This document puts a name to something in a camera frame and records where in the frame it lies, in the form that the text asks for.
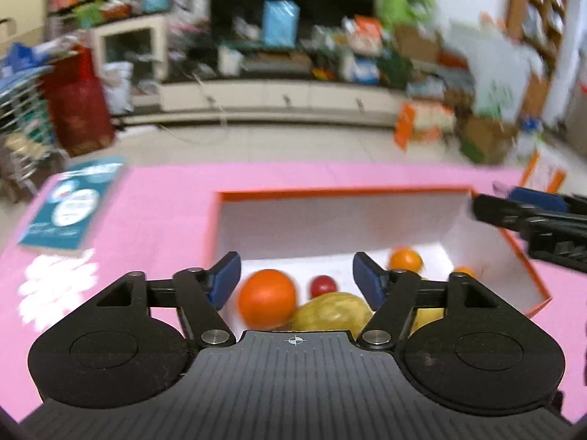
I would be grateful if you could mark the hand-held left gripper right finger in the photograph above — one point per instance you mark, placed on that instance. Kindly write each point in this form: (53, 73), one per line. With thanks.
(367, 279)

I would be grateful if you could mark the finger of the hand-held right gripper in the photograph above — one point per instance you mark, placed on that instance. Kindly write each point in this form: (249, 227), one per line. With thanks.
(500, 211)
(539, 198)

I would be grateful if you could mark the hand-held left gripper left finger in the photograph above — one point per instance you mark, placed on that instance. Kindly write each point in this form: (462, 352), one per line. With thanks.
(227, 277)

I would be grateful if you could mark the large orange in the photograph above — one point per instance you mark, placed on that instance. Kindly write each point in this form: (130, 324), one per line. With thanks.
(266, 298)

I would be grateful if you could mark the mandarin orange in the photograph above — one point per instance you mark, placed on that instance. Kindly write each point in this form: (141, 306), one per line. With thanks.
(464, 271)
(406, 259)

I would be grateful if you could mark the red cherry tomato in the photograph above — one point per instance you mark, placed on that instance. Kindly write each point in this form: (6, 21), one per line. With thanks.
(322, 286)

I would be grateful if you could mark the speckled yellow-green pear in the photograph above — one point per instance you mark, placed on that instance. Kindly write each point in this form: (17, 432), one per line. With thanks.
(330, 314)
(426, 318)

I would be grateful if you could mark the orange cardboard box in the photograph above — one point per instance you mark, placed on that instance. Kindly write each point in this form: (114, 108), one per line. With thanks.
(321, 220)

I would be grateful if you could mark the orange and white canister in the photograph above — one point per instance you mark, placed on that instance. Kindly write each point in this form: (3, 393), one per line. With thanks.
(545, 172)

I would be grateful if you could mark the open cardboard box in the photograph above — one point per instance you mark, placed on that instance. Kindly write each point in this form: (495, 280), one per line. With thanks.
(488, 140)

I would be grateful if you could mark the orange gift carton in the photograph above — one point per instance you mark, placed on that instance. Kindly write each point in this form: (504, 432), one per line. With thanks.
(426, 119)

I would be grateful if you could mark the white refrigerator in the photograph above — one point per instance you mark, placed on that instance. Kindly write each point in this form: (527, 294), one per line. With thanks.
(495, 64)

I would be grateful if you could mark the teal book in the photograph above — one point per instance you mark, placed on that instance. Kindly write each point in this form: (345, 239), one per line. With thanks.
(69, 206)

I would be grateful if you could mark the dark green bag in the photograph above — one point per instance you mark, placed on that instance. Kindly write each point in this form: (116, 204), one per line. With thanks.
(396, 71)

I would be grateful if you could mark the brown cardboard box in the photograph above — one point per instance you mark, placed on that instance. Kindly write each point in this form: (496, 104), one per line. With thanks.
(417, 43)

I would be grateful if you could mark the white television stand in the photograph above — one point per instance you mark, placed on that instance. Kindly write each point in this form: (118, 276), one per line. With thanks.
(275, 96)

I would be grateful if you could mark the wooden shelf unit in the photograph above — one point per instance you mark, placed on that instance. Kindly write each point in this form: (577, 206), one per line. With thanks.
(541, 9)

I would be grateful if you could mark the blue and white tissue box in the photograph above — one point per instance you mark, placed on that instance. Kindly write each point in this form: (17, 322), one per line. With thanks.
(365, 68)

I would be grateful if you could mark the red gift bag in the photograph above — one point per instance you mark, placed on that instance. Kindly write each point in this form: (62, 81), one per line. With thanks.
(69, 68)
(80, 119)

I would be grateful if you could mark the white plastic bag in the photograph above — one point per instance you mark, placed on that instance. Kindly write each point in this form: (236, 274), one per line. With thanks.
(118, 87)

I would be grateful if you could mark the white glass-door cabinet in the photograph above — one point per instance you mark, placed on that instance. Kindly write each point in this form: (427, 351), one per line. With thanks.
(128, 50)

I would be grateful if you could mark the blue packet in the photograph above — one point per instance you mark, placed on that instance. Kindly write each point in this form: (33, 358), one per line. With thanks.
(280, 23)

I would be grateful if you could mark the blue shopping bag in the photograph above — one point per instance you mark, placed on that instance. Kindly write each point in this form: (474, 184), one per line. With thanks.
(23, 57)

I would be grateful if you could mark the beige standing air conditioner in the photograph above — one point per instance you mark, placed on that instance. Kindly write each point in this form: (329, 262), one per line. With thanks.
(18, 9)

